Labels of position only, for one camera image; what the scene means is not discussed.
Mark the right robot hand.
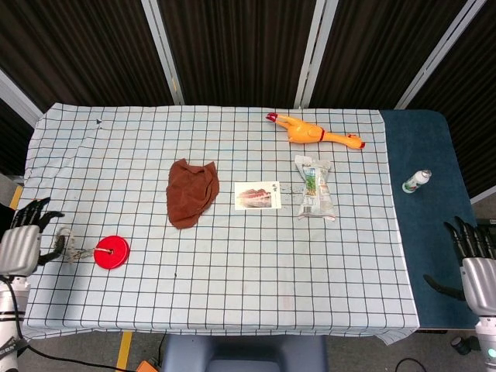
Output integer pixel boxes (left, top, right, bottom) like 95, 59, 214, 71
422, 215, 496, 319

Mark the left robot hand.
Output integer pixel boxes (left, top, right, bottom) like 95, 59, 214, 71
0, 196, 65, 277

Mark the speckled white rope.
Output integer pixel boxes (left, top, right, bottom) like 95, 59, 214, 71
53, 228, 115, 264

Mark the red plastic disc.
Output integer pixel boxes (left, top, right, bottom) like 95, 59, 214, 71
94, 235, 131, 270

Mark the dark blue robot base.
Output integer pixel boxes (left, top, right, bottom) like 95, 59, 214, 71
160, 333, 330, 372

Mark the small black floor object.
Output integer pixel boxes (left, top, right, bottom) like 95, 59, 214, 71
449, 335, 480, 354

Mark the small white green bottle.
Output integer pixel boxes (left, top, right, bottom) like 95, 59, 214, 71
401, 169, 432, 195

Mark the brown crumpled cloth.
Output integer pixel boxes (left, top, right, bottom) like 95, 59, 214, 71
165, 157, 220, 231

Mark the clear plastic snack bag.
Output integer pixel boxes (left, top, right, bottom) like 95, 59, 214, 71
294, 154, 338, 222

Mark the yellow rubber chicken toy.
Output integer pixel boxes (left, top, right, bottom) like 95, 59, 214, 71
265, 112, 367, 150

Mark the checkered white tablecloth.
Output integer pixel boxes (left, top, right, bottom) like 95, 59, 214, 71
17, 102, 422, 346

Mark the postcard with red palace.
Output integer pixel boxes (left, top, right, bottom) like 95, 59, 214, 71
233, 181, 281, 211

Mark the black cable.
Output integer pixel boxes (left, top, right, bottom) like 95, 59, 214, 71
2, 277, 133, 372

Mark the white partition frame post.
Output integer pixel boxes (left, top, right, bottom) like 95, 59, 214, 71
394, 0, 487, 110
141, 0, 185, 105
0, 68, 44, 127
294, 0, 337, 109

